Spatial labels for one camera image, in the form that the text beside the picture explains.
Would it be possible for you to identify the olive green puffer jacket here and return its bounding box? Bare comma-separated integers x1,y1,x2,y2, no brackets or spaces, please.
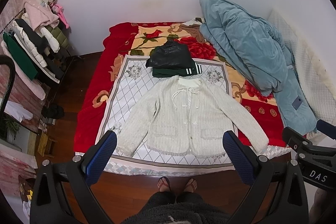
46,26,70,50

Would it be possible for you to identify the white padded headboard cushion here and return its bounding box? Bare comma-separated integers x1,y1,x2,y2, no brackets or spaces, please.
268,10,335,125

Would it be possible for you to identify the white knit cardigan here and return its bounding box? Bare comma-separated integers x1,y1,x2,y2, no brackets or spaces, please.
117,76,269,157

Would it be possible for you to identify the white puffer jacket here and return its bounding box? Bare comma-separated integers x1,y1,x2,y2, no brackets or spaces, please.
13,19,60,71

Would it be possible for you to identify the green hanging garment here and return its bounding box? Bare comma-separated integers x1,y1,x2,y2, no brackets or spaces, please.
3,33,38,80

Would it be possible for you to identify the red floral bed blanket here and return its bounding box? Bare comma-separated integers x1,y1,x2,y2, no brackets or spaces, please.
73,22,286,152

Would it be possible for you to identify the black leather jacket folded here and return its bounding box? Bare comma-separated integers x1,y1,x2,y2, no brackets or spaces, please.
146,41,194,69

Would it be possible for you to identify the brown garment on bed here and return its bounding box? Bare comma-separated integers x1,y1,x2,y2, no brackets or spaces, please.
180,24,206,43

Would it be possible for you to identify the pink fleece garment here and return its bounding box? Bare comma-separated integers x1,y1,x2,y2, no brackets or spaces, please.
23,0,59,31

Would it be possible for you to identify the black curved tube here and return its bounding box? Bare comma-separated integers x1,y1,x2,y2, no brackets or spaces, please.
0,55,15,119

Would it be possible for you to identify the bright pink hanging item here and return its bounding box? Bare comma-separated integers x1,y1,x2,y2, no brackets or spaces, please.
52,4,70,29

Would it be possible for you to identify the white patterned mat cloth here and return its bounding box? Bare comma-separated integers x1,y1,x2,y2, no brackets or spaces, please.
96,55,233,176

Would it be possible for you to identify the dark green striped garment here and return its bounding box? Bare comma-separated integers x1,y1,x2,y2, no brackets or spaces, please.
152,62,203,78

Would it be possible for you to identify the blue quilted duvet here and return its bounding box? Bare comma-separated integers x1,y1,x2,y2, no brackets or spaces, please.
199,0,317,135

